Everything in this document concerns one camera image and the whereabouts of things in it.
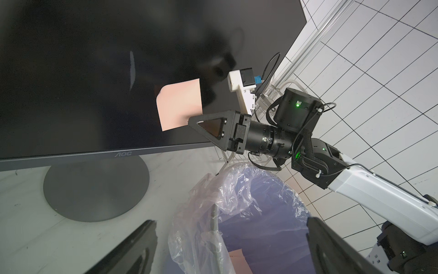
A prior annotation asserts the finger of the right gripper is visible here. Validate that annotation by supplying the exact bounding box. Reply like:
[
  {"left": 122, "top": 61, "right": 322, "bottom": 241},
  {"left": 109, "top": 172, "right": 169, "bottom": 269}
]
[{"left": 188, "top": 110, "right": 241, "bottom": 151}]

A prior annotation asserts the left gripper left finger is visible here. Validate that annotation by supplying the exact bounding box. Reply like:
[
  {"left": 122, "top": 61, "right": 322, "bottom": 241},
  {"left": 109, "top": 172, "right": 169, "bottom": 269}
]
[{"left": 87, "top": 220, "right": 157, "bottom": 274}]

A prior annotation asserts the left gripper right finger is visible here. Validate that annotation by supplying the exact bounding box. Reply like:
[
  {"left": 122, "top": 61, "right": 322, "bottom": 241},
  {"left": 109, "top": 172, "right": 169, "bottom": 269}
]
[{"left": 306, "top": 217, "right": 381, "bottom": 274}]

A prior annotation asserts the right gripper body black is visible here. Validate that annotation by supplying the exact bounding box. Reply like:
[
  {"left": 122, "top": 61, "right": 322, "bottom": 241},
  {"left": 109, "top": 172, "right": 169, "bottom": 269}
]
[{"left": 232, "top": 113, "right": 294, "bottom": 159}]

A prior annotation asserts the pink sticky note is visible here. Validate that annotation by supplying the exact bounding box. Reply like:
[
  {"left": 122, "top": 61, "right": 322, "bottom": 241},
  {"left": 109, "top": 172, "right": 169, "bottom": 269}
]
[
  {"left": 156, "top": 79, "right": 203, "bottom": 131},
  {"left": 229, "top": 249, "right": 253, "bottom": 274}
]

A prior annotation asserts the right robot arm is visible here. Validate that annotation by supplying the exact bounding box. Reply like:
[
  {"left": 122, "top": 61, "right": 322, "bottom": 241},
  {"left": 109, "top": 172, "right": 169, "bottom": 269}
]
[{"left": 188, "top": 88, "right": 438, "bottom": 274}]

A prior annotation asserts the round grey monitor stand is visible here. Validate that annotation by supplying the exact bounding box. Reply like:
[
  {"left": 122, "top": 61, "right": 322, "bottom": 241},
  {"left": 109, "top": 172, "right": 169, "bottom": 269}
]
[{"left": 43, "top": 156, "right": 150, "bottom": 223}]

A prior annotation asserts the black computer monitor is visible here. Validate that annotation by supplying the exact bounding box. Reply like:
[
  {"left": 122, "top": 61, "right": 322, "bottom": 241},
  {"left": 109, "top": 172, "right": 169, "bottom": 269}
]
[{"left": 1, "top": 1, "right": 306, "bottom": 171}]

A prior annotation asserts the purple bin with plastic bag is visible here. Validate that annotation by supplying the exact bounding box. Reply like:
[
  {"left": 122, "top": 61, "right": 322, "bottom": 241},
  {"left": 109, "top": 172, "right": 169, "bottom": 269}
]
[{"left": 167, "top": 164, "right": 315, "bottom": 274}]

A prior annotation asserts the metal wire dish rack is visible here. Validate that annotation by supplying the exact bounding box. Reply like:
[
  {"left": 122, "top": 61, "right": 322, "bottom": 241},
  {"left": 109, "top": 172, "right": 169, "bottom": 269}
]
[{"left": 215, "top": 80, "right": 309, "bottom": 177}]

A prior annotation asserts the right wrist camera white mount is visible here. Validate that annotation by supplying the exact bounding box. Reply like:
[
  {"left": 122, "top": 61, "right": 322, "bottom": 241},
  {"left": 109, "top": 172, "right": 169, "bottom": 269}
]
[{"left": 227, "top": 68, "right": 263, "bottom": 115}]

